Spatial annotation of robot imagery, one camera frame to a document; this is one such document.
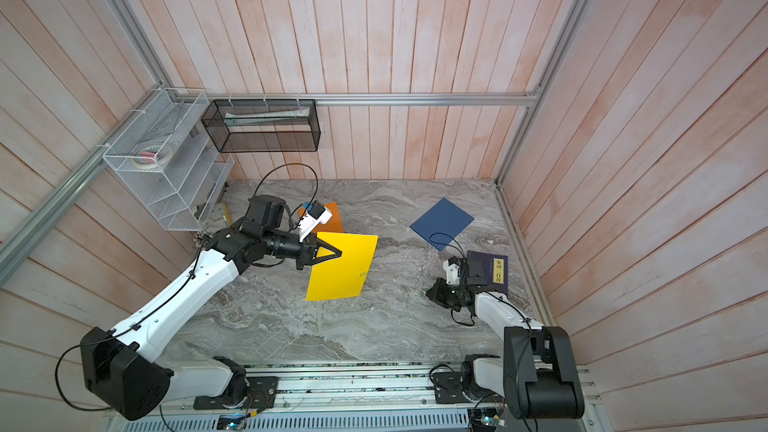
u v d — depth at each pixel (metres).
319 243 0.64
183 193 0.78
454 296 0.76
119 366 0.38
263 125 1.05
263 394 0.73
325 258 0.68
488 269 0.94
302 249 0.62
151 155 0.73
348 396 0.73
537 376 0.42
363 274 0.75
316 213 0.63
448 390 0.73
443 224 1.08
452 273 0.84
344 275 0.71
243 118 0.89
